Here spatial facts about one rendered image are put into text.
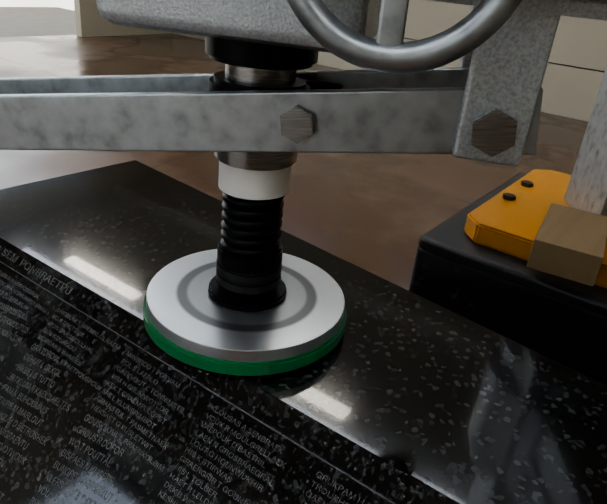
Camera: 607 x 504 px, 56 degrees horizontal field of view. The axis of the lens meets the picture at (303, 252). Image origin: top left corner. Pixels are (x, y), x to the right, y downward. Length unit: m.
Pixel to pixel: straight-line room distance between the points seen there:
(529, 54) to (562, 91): 6.28
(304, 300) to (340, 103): 0.24
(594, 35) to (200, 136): 6.23
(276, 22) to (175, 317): 0.30
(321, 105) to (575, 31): 6.23
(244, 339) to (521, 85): 0.32
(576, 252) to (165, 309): 0.63
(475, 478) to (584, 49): 6.26
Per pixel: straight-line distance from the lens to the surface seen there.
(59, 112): 0.57
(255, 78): 0.52
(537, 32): 0.44
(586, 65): 6.65
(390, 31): 0.36
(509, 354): 0.67
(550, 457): 0.56
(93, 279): 0.72
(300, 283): 0.65
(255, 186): 0.54
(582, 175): 1.28
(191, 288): 0.63
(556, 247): 0.96
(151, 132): 0.53
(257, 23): 0.43
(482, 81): 0.44
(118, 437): 0.62
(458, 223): 1.20
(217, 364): 0.55
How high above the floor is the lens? 1.18
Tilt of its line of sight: 27 degrees down
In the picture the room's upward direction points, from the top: 6 degrees clockwise
